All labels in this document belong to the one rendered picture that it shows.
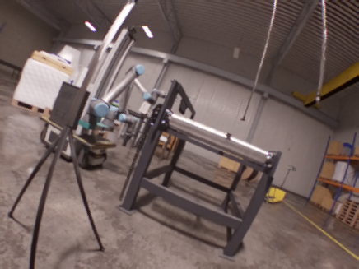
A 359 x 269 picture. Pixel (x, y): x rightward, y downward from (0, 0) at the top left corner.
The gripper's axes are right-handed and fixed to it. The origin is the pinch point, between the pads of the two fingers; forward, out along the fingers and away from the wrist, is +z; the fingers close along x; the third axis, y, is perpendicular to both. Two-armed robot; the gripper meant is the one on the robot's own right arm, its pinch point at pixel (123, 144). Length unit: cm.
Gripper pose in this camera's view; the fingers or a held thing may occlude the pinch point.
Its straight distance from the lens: 210.4
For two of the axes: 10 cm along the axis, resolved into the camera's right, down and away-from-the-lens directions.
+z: -3.8, 9.2, 0.0
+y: -9.0, -3.7, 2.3
